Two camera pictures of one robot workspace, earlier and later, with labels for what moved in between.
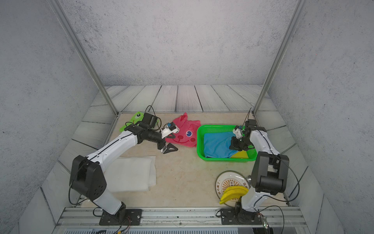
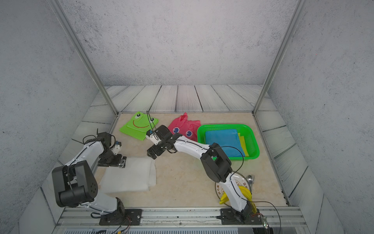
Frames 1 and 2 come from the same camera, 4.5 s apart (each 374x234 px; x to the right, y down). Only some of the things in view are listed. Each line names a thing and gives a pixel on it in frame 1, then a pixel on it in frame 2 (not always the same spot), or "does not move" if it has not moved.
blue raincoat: [217, 145] does not move
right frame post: [296, 14] does not move
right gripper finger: [237, 131] → [152, 136]
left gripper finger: [165, 148] → [122, 164]
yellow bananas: [233, 192] does not move
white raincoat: [131, 174] does not move
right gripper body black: [240, 144] → [158, 148]
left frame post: [64, 20] does not move
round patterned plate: [230, 178] does not move
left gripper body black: [156, 137] → [109, 158]
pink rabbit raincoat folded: [187, 135] does not move
